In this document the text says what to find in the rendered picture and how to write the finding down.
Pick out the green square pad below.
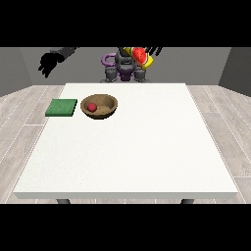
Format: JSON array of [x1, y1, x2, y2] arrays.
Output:
[[44, 98, 78, 118]]

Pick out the yellow cup with melon print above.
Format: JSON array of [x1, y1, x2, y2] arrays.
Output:
[[123, 47, 154, 70]]

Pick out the grey robot trunk purple rings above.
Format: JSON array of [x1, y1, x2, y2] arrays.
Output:
[[100, 47, 152, 84]]

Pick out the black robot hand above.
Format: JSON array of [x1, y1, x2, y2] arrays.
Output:
[[37, 51, 66, 79], [118, 47, 164, 57]]

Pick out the brown wooden bowl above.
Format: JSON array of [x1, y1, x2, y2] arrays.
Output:
[[79, 93, 119, 121]]

